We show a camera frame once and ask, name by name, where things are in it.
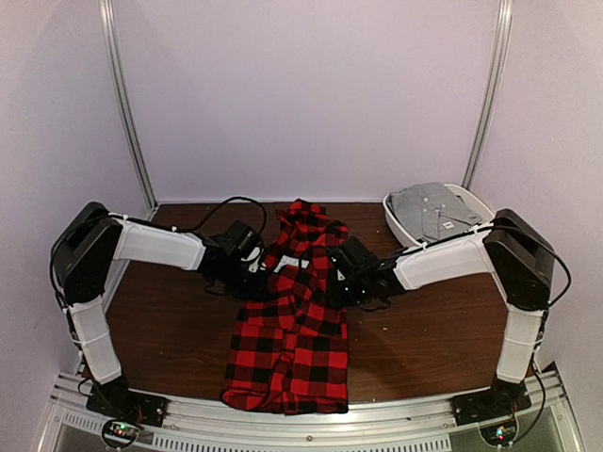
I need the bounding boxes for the white plastic tub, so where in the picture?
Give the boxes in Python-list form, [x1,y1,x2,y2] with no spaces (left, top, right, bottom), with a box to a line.
[382,182,495,247]

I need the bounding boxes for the red black plaid shirt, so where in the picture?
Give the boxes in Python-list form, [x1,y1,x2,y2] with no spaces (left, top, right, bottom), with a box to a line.
[220,200,349,415]

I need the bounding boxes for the left aluminium frame post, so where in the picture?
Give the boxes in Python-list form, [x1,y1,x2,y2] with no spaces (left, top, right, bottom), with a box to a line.
[98,0,158,211]

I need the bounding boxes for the aluminium frame post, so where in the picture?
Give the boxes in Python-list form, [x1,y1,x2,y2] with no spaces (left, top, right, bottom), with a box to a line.
[98,0,158,211]
[462,0,513,190]

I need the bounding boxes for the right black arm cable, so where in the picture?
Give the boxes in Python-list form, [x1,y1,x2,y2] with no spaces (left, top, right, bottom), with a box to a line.
[494,224,574,307]

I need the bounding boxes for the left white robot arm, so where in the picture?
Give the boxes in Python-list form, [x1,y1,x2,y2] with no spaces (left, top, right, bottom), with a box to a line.
[49,202,265,418]

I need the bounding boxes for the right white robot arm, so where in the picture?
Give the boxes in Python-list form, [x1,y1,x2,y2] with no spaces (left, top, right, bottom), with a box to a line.
[327,209,556,416]

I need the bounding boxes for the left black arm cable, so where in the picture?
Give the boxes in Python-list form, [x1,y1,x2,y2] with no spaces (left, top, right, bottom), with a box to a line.
[187,196,269,246]

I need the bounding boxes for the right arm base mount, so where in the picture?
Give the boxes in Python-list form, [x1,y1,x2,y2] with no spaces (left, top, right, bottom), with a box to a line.
[451,378,531,427]

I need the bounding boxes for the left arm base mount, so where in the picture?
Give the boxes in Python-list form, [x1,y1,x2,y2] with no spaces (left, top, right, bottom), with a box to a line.
[77,376,168,428]

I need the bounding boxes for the grey button shirt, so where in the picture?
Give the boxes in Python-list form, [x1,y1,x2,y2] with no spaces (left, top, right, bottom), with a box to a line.
[385,182,483,243]

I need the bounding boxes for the right aluminium frame post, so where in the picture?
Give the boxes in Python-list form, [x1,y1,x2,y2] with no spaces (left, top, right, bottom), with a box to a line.
[462,0,513,190]

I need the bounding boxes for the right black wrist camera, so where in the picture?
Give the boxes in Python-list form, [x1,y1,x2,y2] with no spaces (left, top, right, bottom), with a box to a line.
[329,236,379,278]

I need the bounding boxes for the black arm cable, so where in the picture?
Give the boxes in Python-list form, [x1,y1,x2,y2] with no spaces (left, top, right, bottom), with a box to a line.
[187,196,269,246]
[494,224,574,307]

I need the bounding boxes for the aluminium front rail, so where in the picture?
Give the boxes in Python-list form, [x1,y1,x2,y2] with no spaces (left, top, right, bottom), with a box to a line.
[33,371,584,451]

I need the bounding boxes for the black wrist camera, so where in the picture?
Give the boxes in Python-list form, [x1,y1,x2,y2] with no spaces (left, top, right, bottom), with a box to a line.
[217,220,261,263]
[329,236,379,278]

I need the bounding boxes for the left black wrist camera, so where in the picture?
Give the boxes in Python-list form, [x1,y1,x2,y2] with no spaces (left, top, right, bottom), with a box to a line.
[217,220,261,263]

